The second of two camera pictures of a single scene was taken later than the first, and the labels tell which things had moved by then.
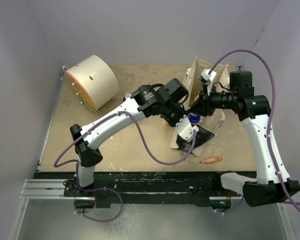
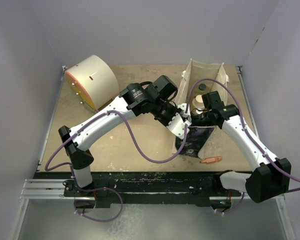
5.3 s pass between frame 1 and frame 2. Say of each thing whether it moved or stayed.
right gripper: moved
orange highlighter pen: stayed
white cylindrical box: stayed
